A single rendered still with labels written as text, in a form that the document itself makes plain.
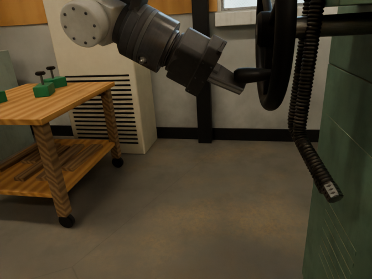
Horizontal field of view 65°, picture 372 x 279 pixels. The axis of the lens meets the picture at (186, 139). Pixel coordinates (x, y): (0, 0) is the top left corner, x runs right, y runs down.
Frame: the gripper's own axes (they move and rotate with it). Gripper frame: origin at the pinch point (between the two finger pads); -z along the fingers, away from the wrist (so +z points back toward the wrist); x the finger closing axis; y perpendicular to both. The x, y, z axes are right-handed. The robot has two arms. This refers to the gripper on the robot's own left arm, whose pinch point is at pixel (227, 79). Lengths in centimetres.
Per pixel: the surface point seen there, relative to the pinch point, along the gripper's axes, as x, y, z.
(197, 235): -84, -9, -26
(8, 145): -182, 10, 99
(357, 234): -11.3, -9.0, -37.3
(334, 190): -0.1, -9.3, -22.5
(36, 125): -74, 0, 50
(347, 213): -13.9, -4.4, -36.8
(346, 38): -0.5, 25.7, -20.0
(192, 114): -141, 78, -7
